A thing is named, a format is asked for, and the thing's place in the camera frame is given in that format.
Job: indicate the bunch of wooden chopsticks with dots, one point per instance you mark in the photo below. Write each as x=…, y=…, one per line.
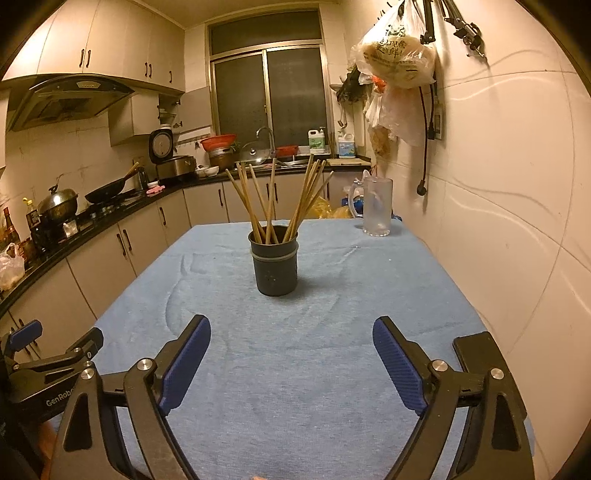
x=271, y=203

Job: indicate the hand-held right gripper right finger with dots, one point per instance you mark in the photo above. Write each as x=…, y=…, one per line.
x=399, y=369

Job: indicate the wooden cutting board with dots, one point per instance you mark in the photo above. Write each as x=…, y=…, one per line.
x=348, y=162

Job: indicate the pink cloth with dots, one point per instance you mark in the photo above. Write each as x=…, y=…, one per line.
x=155, y=189

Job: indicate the hanging ladle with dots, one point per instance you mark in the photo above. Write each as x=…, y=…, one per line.
x=343, y=117

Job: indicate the blue tablecloth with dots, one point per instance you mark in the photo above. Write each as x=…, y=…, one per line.
x=300, y=332

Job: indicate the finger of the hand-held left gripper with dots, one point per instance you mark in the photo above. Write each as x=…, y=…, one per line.
x=78, y=350
x=25, y=336

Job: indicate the range hood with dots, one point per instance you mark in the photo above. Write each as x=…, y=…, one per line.
x=69, y=99

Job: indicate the black gas stove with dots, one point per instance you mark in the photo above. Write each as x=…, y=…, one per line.
x=51, y=233

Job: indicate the hanging bag with brown contents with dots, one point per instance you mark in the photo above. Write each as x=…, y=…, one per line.
x=382, y=141

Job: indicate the dark chopstick bundle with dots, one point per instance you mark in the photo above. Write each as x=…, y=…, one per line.
x=330, y=143

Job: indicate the beige kitchen cabinets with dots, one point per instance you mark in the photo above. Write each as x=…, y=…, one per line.
x=138, y=240
x=115, y=41

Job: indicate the beige upper kitchen cabinets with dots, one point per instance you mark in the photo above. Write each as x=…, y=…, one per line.
x=115, y=41

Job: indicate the glass pot lid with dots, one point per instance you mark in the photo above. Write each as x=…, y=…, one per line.
x=254, y=153

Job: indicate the kitchen window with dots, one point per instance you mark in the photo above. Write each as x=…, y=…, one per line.
x=240, y=101

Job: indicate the orange hanging bag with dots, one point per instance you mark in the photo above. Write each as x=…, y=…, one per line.
x=378, y=85

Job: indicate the blue plastic bag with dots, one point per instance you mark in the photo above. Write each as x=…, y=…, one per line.
x=348, y=203

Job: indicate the steel kettle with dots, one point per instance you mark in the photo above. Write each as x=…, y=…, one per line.
x=143, y=179

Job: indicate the green label detergent jug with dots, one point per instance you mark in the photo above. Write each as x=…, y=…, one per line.
x=317, y=142

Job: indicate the black cylindrical chopstick holder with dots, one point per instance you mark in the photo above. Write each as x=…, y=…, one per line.
x=274, y=272

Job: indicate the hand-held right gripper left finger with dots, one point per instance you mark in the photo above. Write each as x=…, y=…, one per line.
x=184, y=364

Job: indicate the printed white hanging bag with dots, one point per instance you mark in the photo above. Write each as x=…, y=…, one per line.
x=397, y=55

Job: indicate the clear hanging plastic bag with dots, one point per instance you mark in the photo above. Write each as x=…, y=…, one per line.
x=401, y=115

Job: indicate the black kitchen countertop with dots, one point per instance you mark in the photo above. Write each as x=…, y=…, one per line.
x=207, y=181

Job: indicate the beige lower kitchen cabinets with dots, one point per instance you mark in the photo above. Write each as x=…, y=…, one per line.
x=138, y=240

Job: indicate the person's left forearm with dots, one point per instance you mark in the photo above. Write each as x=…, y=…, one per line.
x=46, y=443

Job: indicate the knotted white plastic bag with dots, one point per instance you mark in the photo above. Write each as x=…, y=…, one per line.
x=11, y=267

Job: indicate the steel faucet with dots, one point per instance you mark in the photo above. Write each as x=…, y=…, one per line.
x=271, y=138

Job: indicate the blue label detergent jug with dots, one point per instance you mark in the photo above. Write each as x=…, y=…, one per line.
x=346, y=145

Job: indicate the yellow plastic bag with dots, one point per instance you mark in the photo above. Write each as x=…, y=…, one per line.
x=332, y=212

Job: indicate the clear glass mug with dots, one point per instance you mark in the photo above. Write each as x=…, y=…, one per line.
x=378, y=207

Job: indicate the steel lidded wok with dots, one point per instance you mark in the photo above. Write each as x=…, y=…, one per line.
x=57, y=203

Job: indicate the wall socket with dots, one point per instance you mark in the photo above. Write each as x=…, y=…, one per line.
x=438, y=122

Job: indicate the large red basin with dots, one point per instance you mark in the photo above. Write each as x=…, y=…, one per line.
x=218, y=142

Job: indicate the rice cooker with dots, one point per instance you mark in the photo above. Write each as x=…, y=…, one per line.
x=173, y=168

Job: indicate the cooking oil bottle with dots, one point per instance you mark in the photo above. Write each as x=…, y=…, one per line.
x=32, y=214

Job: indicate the small red basin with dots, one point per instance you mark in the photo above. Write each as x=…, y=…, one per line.
x=287, y=152

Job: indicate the brown pot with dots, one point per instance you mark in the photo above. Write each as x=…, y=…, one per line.
x=221, y=159

